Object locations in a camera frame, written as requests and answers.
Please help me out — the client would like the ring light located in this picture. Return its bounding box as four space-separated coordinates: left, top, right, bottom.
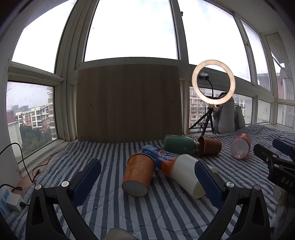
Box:
191 60 236 105

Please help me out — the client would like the wooden board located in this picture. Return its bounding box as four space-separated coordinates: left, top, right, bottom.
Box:
76 64 183 143

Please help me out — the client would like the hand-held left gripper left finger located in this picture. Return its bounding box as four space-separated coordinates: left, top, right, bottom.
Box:
25 158 102 240

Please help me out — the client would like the grey backpack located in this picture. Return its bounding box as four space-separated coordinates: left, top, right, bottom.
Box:
212 92 246 135

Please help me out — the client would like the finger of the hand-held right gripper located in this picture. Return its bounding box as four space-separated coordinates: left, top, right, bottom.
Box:
253 143 282 170
272 139 295 161

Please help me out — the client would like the orange paper cup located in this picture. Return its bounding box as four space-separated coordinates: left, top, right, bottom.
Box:
122 152 155 197

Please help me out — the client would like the brown paper cup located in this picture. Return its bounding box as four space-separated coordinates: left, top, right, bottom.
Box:
198 136 222 156

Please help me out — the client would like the white charger plug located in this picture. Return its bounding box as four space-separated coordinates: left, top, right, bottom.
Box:
6 193 26 213

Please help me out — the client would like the pink plastic bottle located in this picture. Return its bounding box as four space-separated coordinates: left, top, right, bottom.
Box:
230 133 252 160

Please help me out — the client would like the white window frame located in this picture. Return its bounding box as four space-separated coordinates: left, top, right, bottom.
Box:
0 0 295 176

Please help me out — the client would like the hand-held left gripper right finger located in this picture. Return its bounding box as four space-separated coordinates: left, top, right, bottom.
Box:
194 160 270 240

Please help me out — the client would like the white paper cup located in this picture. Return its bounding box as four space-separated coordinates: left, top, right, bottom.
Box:
170 154 218 200

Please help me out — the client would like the blue and orange soda bottle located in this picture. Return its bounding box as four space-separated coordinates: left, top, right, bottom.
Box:
140 145 183 179

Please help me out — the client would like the white power strip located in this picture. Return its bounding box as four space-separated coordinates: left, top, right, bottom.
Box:
0 185 13 215

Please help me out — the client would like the green flask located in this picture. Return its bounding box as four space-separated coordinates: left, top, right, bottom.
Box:
164 135 200 158

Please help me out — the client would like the striped blanket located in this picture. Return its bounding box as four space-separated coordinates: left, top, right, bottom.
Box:
5 123 295 240

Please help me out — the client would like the black tripod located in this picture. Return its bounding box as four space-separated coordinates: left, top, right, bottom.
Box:
189 73 217 139

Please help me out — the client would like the black cable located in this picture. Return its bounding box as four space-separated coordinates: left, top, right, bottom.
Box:
0 143 61 192

